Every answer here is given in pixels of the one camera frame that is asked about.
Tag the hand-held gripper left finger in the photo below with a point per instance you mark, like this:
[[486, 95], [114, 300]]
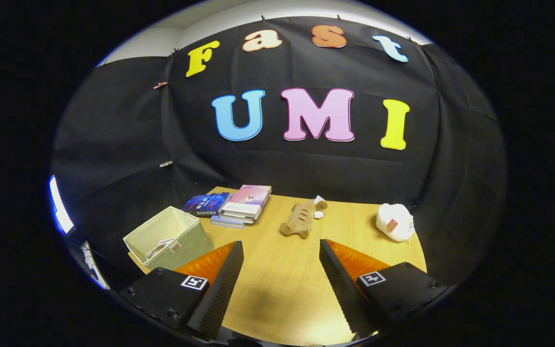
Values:
[[219, 294]]

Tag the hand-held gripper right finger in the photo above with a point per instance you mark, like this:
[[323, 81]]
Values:
[[342, 289]]

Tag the green fabric storage box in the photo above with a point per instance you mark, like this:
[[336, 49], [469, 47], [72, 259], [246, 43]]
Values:
[[186, 250]]

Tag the white canvas shoe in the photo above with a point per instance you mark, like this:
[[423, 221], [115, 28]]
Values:
[[160, 246]]

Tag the light blue book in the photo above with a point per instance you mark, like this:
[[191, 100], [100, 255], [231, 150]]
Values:
[[227, 223]]

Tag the brown bread plush toy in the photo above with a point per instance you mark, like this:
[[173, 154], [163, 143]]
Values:
[[301, 219]]

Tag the white plush toy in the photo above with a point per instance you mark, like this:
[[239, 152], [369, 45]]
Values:
[[395, 221]]

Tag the dark blue book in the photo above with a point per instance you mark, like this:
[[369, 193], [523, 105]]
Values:
[[205, 203]]

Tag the pink cover book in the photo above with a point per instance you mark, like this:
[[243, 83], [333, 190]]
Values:
[[248, 197]]

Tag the black backdrop cloth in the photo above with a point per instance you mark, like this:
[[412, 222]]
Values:
[[306, 164]]

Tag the white desk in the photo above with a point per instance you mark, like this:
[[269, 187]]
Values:
[[90, 262]]

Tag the white clothes clip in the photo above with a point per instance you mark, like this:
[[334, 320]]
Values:
[[165, 164]]

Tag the computer monitor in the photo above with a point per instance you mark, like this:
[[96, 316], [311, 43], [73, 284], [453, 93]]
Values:
[[60, 207]]

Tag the pink clothes clip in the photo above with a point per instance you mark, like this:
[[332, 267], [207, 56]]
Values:
[[160, 85]]

